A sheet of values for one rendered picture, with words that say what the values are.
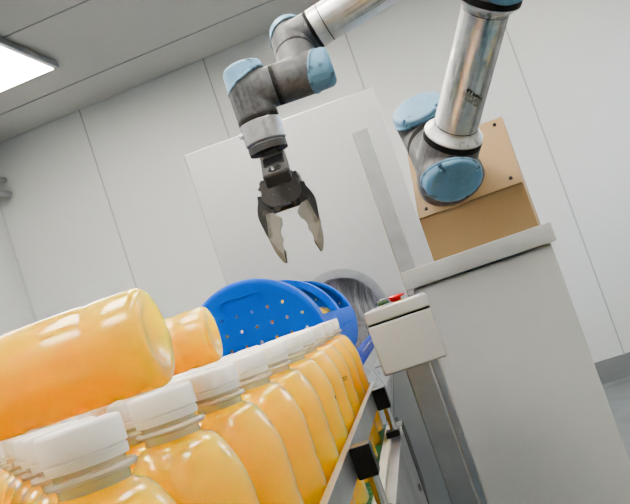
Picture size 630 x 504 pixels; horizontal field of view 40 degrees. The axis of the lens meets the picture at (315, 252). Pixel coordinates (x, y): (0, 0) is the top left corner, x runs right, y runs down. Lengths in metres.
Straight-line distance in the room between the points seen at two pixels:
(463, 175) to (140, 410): 1.27
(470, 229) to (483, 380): 0.33
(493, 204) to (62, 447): 1.60
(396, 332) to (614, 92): 5.65
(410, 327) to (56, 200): 6.47
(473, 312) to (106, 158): 5.89
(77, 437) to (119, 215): 7.02
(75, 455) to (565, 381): 1.52
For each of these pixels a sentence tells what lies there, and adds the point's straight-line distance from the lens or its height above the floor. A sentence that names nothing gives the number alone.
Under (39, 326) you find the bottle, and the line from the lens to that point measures 0.62.
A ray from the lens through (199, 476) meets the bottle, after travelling 0.50.
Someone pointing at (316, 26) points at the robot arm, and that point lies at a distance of 1.66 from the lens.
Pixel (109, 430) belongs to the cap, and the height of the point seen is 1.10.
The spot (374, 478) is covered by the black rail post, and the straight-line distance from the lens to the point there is 0.93.
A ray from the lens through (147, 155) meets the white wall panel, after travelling 7.34.
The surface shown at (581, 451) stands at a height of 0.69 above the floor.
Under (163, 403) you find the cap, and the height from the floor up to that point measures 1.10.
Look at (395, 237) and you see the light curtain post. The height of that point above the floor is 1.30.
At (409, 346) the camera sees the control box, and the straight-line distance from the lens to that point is 1.33.
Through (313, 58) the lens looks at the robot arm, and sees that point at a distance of 1.56.
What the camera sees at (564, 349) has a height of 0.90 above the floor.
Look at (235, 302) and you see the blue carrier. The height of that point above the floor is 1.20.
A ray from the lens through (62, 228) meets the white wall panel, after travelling 7.62.
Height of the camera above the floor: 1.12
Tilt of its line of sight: 4 degrees up
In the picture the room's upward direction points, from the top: 19 degrees counter-clockwise
